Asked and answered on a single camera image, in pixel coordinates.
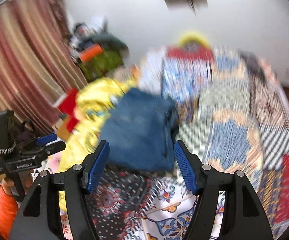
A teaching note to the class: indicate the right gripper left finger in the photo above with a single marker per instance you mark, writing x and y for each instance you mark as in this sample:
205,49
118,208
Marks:
39,214

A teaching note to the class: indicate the blue denim jacket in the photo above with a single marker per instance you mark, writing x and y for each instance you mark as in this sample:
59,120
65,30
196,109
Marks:
141,132

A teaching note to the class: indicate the red plush item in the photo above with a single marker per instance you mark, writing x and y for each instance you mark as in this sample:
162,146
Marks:
67,105

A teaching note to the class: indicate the orange sleeved left forearm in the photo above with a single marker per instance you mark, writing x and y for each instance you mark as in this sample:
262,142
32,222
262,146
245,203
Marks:
8,212

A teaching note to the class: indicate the orange box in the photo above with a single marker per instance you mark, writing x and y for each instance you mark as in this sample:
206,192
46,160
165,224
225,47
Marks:
89,53

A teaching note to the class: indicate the patchwork patterned bedspread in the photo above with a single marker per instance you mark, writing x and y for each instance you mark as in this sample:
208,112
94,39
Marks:
233,114

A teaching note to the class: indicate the left hand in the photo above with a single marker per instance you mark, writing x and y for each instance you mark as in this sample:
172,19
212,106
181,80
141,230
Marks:
8,183

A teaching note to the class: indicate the striped brown curtain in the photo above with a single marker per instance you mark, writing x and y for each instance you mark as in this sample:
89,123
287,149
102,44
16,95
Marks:
36,68

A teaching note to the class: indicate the green patterned cloth pile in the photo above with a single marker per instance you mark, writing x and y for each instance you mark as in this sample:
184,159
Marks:
100,65

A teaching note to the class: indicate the dark grey plush item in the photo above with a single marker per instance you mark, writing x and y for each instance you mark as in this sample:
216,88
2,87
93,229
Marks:
107,41

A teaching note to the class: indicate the yellow curved headrest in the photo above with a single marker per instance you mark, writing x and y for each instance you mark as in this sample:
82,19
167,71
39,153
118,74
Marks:
193,36

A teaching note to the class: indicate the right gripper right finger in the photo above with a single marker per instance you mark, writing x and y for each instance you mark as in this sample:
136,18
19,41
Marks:
244,216

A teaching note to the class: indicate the yellow printed garment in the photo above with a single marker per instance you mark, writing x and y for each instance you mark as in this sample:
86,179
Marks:
94,104

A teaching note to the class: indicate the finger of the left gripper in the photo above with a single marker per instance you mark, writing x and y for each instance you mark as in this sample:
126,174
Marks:
42,141
44,152

